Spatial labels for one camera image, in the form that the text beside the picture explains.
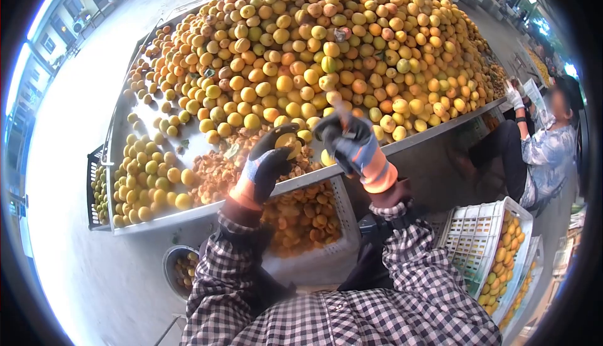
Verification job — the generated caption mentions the person's right hand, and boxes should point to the person's right hand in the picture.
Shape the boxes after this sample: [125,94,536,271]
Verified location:
[313,110,399,194]

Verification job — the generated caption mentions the person's left hand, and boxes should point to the person's left hand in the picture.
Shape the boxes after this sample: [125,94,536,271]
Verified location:
[228,123,307,212]

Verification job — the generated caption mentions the person's left fingers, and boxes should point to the person's left fingers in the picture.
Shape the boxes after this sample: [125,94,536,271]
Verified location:
[261,147,296,179]

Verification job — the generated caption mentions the person's right fingers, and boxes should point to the person's right fingers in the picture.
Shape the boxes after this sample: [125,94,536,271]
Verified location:
[313,110,374,158]

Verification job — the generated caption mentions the person's left thumb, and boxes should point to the person's left thumb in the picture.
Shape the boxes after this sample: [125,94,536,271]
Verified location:
[249,123,307,160]

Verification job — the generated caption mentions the yellow apricot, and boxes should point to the yellow apricot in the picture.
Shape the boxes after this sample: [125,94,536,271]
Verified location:
[274,132,303,161]

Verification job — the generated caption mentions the pile of pitted apricot halves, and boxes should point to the pile of pitted apricot halves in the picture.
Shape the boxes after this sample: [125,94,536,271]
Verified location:
[190,127,328,206]

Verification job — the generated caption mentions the white crate of apricot halves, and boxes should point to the white crate of apricot halves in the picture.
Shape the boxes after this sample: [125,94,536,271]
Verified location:
[260,175,362,286]

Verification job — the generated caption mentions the large heap of apricots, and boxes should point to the large heap of apricots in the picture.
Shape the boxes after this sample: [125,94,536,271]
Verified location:
[123,0,507,144]

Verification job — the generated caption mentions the black wrist band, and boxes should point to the black wrist band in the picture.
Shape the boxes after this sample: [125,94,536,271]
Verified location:
[358,178,415,255]

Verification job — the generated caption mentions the metal sorting table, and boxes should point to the metal sorting table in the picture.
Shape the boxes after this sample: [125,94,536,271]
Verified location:
[101,0,509,237]

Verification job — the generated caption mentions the cluster of small greenish apricots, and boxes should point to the cluster of small greenish apricots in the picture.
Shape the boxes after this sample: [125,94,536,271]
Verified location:
[112,110,195,228]

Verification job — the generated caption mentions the metal bowl of apricots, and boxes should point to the metal bowl of apricots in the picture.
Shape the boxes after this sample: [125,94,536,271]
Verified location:
[162,244,202,302]

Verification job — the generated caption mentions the person's body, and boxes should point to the person's body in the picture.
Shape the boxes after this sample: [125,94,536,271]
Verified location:
[226,223,502,346]

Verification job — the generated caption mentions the white crate of whole apricots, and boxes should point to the white crate of whole apricots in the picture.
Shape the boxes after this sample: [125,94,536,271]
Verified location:
[497,234,545,333]
[436,196,534,324]

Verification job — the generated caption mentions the black crate of apricots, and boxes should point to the black crate of apricots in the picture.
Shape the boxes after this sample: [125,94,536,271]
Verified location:
[86,144,113,232]

